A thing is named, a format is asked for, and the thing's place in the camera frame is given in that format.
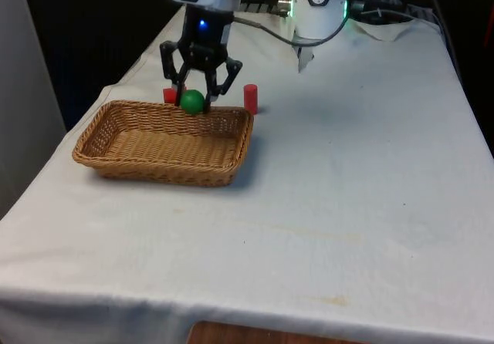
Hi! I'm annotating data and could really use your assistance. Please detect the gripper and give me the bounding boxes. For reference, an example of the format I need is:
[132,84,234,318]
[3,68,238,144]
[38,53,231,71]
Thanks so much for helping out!
[159,6,245,113]

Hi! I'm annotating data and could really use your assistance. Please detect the green ball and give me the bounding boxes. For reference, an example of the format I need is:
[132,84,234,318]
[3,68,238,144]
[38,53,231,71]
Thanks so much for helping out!
[179,89,205,115]

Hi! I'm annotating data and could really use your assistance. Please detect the red cylinder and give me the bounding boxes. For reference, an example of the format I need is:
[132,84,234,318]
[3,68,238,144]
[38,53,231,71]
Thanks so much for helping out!
[242,83,259,115]

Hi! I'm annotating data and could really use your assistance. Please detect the brown wicker basket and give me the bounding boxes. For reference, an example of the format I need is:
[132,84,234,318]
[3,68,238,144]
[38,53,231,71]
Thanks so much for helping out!
[72,99,255,188]

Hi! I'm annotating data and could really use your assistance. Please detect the red cube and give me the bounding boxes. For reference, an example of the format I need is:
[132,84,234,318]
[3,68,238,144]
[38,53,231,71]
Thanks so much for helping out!
[162,87,188,104]

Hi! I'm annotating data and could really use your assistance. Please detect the pale grey cabinet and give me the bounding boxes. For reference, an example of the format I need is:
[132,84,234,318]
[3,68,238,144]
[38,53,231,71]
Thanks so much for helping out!
[0,0,67,220]

